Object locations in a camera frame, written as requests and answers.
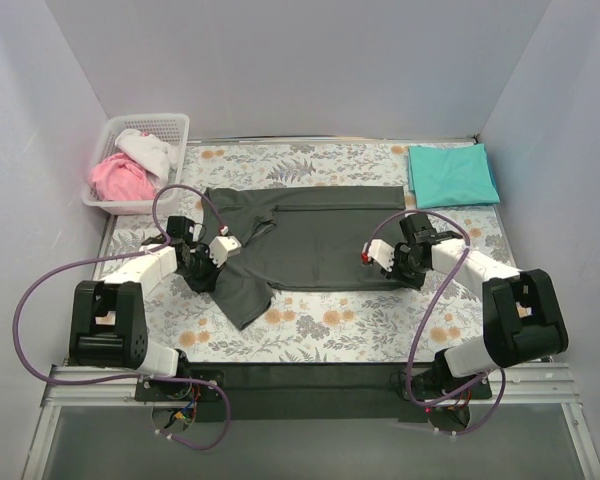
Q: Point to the floral patterned table mat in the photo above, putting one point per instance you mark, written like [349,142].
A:
[299,326]

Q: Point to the pink crumpled t-shirt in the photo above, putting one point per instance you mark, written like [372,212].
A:
[119,178]

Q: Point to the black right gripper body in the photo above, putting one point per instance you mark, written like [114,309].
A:
[397,270]

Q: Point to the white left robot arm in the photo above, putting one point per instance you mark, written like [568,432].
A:
[109,324]

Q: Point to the aluminium frame rail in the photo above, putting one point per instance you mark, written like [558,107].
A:
[315,421]

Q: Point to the white plastic laundry basket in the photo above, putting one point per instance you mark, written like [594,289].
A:
[169,127]

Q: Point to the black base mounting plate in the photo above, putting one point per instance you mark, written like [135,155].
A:
[290,391]

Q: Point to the dark grey t-shirt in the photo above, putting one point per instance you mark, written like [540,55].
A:
[301,239]

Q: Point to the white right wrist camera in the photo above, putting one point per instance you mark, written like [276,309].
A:
[379,252]

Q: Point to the white crumpled t-shirt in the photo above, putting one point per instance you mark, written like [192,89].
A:
[153,154]

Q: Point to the folded teal t-shirt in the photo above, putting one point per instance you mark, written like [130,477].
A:
[451,177]

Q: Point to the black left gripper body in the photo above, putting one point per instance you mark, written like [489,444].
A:
[203,279]

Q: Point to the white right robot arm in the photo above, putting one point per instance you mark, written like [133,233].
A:
[521,317]

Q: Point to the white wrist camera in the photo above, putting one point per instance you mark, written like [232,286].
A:
[379,252]
[222,248]

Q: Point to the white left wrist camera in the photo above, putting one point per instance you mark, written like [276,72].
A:
[222,248]

